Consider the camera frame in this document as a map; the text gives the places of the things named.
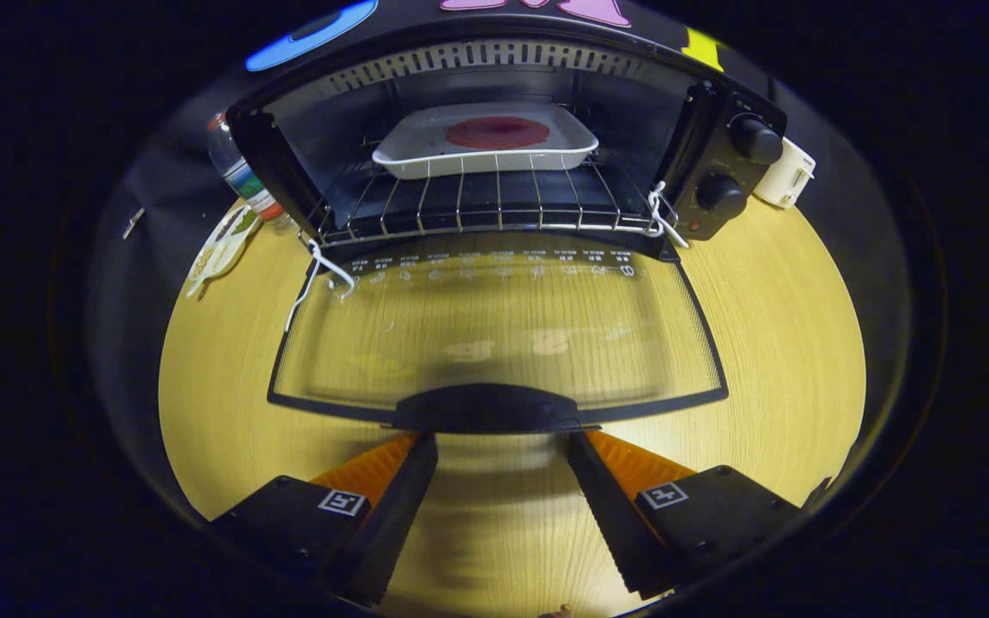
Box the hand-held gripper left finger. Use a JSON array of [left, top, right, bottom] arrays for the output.
[[207, 432, 440, 606]]

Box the clear snack packet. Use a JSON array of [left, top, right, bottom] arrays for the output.
[[185, 202, 264, 300]]

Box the white square plate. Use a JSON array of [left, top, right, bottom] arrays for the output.
[[372, 101, 600, 180]]

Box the pink ham slice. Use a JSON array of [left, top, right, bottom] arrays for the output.
[[446, 116, 551, 151]]

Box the black toaster oven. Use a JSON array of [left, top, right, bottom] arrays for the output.
[[224, 21, 789, 434]]

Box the white bread toaster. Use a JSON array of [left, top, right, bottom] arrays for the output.
[[752, 136, 817, 209]]

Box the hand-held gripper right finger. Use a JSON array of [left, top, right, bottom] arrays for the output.
[[565, 429, 804, 600]]

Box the clear plastic water bottle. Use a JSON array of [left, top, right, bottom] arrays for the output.
[[205, 112, 298, 237]]

